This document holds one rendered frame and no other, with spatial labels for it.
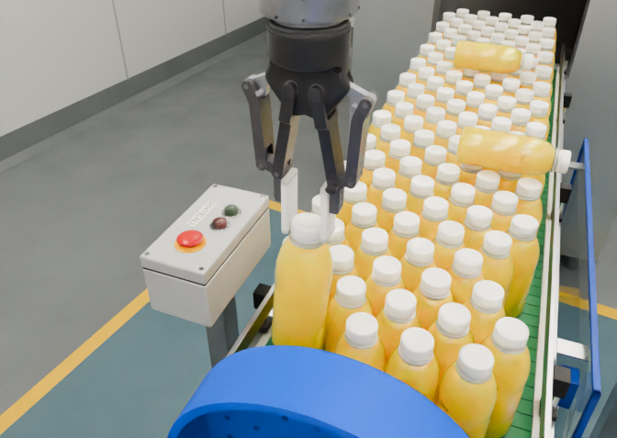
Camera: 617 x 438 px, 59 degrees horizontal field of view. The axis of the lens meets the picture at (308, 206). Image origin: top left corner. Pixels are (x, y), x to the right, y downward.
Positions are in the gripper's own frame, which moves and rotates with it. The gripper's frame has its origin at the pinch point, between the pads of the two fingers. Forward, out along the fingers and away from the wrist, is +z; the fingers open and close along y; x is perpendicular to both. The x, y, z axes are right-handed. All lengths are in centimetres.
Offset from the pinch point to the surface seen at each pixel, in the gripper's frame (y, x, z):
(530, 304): 28, 32, 33
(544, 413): 30.0, 3.4, 25.4
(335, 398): 10.9, -22.2, 0.0
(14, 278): -162, 72, 123
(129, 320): -102, 70, 123
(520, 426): 28.5, 6.6, 33.3
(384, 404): 14.2, -20.9, 0.6
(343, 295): 3.3, 4.2, 15.7
